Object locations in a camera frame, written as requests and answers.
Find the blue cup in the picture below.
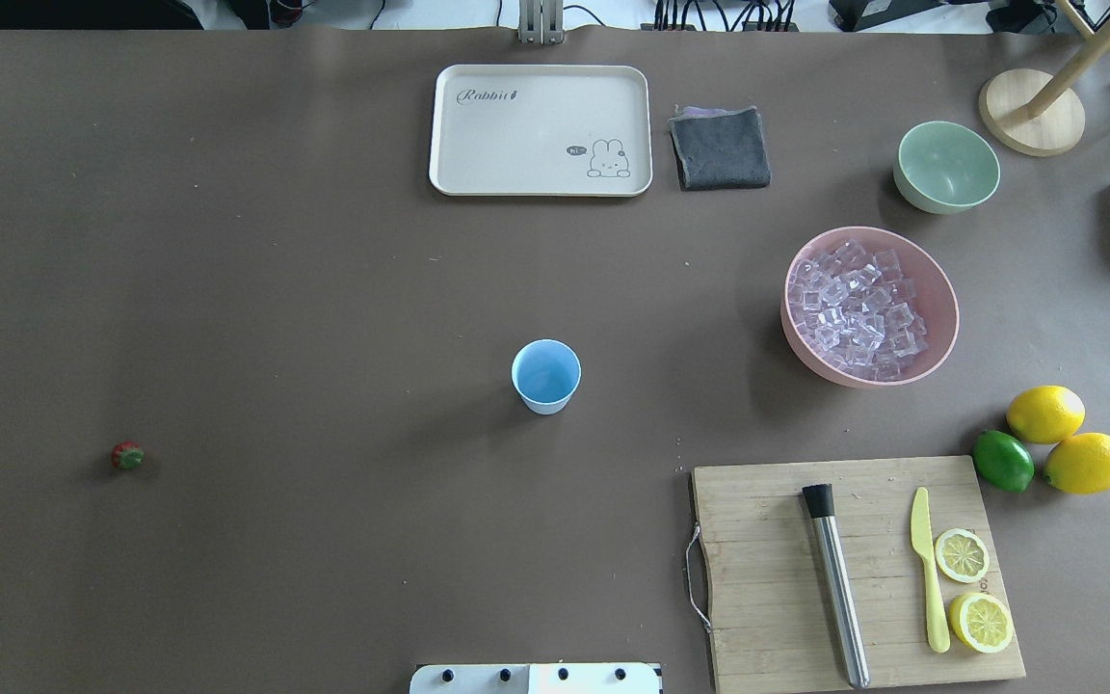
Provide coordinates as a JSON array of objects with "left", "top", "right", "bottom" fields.
[{"left": 511, "top": 338, "right": 582, "bottom": 414}]

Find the red strawberry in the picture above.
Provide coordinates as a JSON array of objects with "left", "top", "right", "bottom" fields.
[{"left": 111, "top": 440, "right": 145, "bottom": 470}]

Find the pink bowl of ice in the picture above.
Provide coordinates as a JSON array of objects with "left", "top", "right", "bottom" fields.
[{"left": 780, "top": 227, "right": 960, "bottom": 388}]

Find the cream rabbit tray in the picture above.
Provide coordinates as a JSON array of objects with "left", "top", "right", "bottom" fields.
[{"left": 428, "top": 66, "right": 653, "bottom": 198}]

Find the grey folded cloth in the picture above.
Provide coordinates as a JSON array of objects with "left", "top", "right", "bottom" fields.
[{"left": 667, "top": 105, "right": 771, "bottom": 192}]

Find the steel muddler black tip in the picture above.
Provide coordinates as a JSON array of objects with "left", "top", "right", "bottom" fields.
[{"left": 803, "top": 484, "right": 871, "bottom": 690}]

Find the wooden cutting board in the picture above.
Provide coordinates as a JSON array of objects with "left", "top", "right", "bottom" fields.
[{"left": 692, "top": 456, "right": 1026, "bottom": 693}]

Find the yellow plastic knife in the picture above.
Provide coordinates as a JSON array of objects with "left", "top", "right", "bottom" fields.
[{"left": 909, "top": 485, "right": 951, "bottom": 654}]

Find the green bowl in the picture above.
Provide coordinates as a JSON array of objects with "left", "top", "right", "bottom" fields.
[{"left": 891, "top": 121, "right": 1001, "bottom": 215}]

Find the upper lemon half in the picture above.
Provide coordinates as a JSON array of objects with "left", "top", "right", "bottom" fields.
[{"left": 934, "top": 527, "right": 991, "bottom": 584}]

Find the lemon half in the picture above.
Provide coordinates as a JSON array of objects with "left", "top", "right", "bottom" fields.
[
  {"left": 948, "top": 592, "right": 1015, "bottom": 654},
  {"left": 934, "top": 527, "right": 991, "bottom": 584}
]

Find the green lime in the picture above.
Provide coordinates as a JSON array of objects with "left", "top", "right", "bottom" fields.
[{"left": 970, "top": 430, "right": 1036, "bottom": 493}]

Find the upper whole lemon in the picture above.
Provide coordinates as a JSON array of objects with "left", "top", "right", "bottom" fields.
[{"left": 1006, "top": 384, "right": 1084, "bottom": 444}]

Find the whole lemon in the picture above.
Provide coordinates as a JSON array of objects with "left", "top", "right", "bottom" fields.
[
  {"left": 1043, "top": 432, "right": 1110, "bottom": 494},
  {"left": 1006, "top": 384, "right": 1084, "bottom": 444}
]

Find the lower lemon half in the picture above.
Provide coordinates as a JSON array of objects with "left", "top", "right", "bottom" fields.
[{"left": 948, "top": 592, "right": 1015, "bottom": 654}]

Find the wooden glass rack stand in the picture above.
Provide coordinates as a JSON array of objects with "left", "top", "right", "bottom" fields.
[{"left": 978, "top": 1, "right": 1110, "bottom": 157}]

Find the lower whole lemon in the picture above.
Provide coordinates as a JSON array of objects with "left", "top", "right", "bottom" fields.
[{"left": 1043, "top": 432, "right": 1110, "bottom": 494}]

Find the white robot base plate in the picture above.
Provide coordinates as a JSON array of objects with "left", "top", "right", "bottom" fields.
[{"left": 408, "top": 662, "right": 664, "bottom": 693}]

